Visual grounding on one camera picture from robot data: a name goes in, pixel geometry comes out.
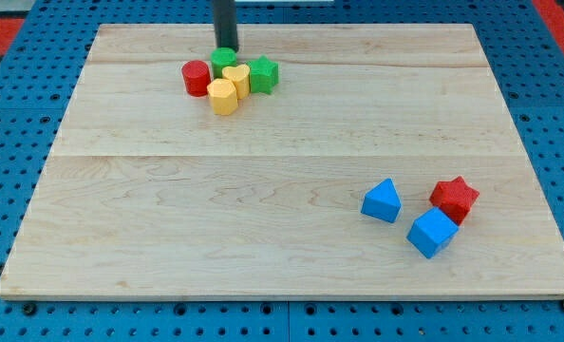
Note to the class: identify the blue triangle block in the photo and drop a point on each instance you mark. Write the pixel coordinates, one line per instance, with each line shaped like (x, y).
(382, 202)

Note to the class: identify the green star block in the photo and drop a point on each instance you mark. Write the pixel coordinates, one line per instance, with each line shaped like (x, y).
(264, 75)

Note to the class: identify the yellow hexagon block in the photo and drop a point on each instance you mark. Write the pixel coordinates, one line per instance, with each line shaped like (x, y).
(222, 96)

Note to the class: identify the yellow heart block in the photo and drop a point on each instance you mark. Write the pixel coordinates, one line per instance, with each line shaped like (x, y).
(240, 77)

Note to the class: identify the green cylinder block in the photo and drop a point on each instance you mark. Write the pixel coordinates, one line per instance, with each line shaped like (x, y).
(222, 57)

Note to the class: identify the red cylinder block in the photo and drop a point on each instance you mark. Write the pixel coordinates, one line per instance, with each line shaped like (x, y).
(196, 77)

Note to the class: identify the wooden board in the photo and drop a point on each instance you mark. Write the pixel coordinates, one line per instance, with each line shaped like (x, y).
(147, 195)

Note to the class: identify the blue cube block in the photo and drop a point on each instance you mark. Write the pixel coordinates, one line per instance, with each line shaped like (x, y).
(431, 232)

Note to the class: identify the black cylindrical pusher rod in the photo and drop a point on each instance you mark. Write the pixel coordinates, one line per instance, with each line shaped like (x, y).
(225, 24)

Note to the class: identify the red star block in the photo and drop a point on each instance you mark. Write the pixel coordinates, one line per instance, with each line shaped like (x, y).
(455, 198)

